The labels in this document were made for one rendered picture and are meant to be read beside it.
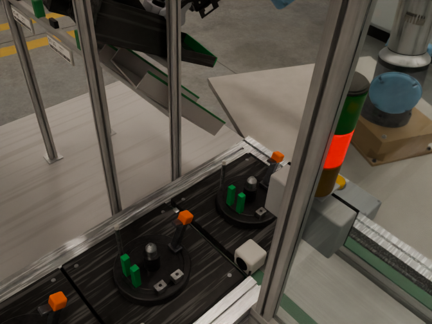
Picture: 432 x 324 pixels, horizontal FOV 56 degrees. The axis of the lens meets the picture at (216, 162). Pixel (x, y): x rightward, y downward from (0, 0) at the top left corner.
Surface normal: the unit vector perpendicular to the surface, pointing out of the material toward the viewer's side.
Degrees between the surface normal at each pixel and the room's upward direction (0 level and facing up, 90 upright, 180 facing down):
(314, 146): 90
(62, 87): 0
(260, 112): 0
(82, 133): 0
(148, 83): 90
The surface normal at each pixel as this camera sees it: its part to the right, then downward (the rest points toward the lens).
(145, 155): 0.05, -0.73
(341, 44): -0.73, 0.43
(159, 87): 0.54, 0.59
